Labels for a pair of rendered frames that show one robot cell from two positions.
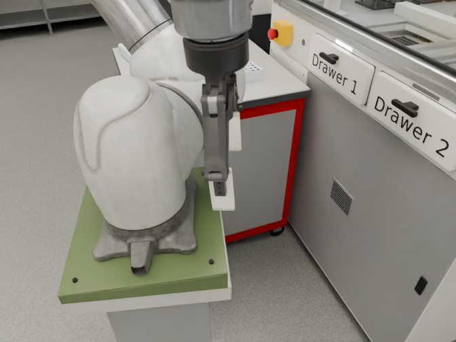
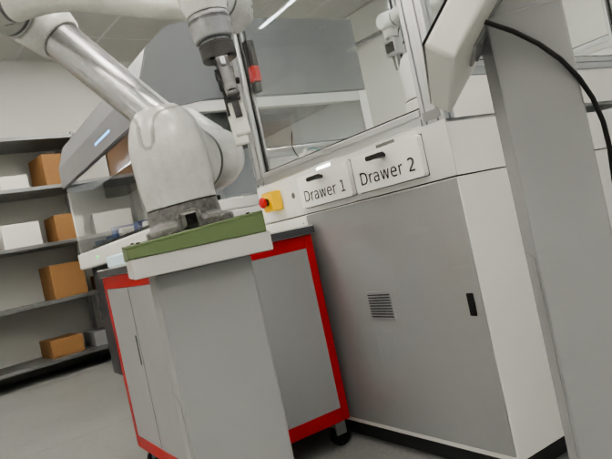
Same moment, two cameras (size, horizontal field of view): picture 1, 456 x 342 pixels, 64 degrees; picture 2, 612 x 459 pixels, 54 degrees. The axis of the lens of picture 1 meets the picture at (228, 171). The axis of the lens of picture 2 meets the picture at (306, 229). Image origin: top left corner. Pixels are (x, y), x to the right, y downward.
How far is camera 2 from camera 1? 1.02 m
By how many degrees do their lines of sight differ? 40
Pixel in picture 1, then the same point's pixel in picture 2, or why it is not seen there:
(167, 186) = (201, 161)
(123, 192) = (171, 158)
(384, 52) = (350, 143)
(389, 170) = (397, 228)
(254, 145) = (275, 292)
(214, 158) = (229, 82)
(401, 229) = (431, 269)
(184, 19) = (199, 27)
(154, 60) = not seen: hidden behind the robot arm
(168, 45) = not seen: hidden behind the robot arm
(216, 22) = (216, 24)
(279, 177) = (316, 337)
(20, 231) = not seen: outside the picture
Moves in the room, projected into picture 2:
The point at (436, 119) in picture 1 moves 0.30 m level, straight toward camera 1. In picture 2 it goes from (397, 149) to (371, 142)
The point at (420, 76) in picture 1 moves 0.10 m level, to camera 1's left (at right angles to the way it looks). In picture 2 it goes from (376, 137) to (343, 142)
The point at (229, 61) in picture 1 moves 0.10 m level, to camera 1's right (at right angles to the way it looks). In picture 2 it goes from (226, 45) to (272, 39)
